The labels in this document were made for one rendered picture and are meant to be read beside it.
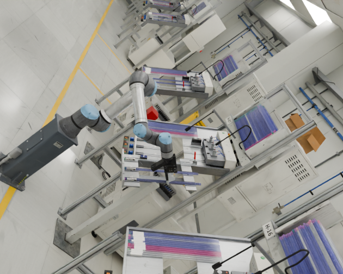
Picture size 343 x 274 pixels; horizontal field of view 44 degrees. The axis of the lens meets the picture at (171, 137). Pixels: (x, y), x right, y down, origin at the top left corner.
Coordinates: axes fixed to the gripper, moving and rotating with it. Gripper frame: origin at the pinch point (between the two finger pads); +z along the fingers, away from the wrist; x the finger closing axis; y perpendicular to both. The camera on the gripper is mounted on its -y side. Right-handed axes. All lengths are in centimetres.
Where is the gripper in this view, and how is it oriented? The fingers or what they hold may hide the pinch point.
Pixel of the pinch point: (166, 181)
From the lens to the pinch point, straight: 276.6
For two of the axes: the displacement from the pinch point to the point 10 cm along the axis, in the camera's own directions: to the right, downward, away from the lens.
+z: 0.8, 8.4, 5.3
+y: 9.9, -1.3, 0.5
